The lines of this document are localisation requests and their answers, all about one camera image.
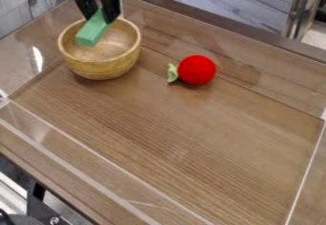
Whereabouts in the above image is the green rectangular stick block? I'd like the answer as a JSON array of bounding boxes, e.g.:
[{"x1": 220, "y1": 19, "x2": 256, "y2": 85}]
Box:
[{"x1": 75, "y1": 10, "x2": 111, "y2": 47}]

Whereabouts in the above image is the brown wooden bowl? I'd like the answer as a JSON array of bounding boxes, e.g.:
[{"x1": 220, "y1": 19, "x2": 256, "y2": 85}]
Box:
[{"x1": 58, "y1": 18, "x2": 142, "y2": 80}]

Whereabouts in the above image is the red plush apple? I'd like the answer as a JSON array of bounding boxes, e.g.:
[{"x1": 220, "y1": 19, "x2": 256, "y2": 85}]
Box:
[{"x1": 167, "y1": 55, "x2": 218, "y2": 85}]

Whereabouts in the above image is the metal table leg background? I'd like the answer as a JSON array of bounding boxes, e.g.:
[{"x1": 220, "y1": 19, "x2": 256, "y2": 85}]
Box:
[{"x1": 285, "y1": 0, "x2": 321, "y2": 41}]

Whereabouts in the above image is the black table frame leg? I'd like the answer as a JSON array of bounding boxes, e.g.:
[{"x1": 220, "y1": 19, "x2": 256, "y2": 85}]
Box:
[{"x1": 27, "y1": 182, "x2": 71, "y2": 225}]

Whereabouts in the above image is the black cable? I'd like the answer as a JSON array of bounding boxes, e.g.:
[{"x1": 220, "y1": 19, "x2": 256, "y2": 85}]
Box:
[{"x1": 0, "y1": 208, "x2": 16, "y2": 225}]

